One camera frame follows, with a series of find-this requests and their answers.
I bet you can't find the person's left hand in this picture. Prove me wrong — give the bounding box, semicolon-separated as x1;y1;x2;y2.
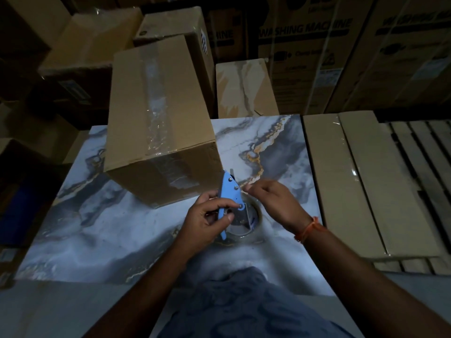
175;191;241;258

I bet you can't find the person's right hand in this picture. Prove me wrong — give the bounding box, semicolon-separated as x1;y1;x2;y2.
243;179;314;236

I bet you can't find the blue tape dispenser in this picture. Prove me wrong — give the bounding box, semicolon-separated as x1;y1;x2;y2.
216;169;262;243

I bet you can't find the person's left forearm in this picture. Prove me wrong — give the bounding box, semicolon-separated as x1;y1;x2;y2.
83;239;208;338

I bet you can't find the person's right forearm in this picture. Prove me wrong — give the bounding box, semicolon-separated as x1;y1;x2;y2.
299;225;451;338

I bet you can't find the orange wrist thread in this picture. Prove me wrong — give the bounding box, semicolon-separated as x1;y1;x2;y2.
294;216;323;243

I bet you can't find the blue patterned shirt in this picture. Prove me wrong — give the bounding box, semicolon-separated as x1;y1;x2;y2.
157;267;354;338

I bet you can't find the small marble patterned tile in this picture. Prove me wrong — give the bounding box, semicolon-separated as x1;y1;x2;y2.
215;58;280;119

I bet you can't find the flat beige cardboard pack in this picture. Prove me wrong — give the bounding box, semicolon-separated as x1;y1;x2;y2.
302;110;442;261

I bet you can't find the large marble patterned tile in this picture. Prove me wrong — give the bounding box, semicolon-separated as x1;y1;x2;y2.
15;114;335;297

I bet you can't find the taped brown cardboard box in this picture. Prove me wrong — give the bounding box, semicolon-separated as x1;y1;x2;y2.
104;35;225;209

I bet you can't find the large printed appliance carton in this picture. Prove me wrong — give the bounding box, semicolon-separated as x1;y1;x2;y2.
258;0;376;116

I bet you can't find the cardboard box with white label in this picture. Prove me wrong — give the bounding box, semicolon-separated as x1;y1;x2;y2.
133;6;216;117

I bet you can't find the plastic wrapped cardboard box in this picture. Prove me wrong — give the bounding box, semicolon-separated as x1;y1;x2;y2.
38;7;144;131

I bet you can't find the dark cardboard box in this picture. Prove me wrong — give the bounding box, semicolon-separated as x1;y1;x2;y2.
0;0;72;64

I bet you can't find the large strapped appliance carton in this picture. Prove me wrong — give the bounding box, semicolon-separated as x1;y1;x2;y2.
324;0;451;115

